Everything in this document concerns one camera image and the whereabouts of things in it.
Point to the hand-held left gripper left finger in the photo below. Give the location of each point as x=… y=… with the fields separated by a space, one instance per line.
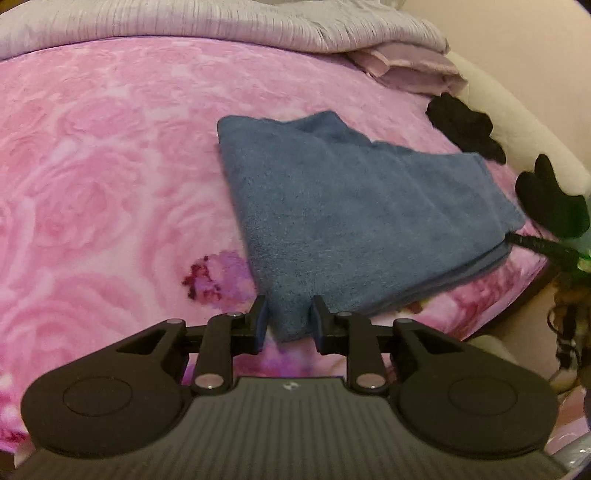
x=259 y=328

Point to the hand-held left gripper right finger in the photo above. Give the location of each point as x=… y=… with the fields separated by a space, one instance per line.
x=318 y=328

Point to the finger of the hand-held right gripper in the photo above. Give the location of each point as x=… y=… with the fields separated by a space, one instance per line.
x=540 y=245

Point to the blue towel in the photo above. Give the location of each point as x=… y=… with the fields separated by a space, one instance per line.
x=360 y=212

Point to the black garment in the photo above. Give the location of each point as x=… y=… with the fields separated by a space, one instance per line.
x=464 y=127
x=551 y=203

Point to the pink rose print blanket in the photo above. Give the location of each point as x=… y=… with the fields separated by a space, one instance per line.
x=115 y=184

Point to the pink folded cloth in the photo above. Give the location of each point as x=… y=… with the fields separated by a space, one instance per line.
x=415 y=74

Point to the pale striped quilt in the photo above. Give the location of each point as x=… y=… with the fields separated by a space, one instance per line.
x=184 y=23

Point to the cream bed frame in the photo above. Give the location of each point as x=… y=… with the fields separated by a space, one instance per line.
x=531 y=122

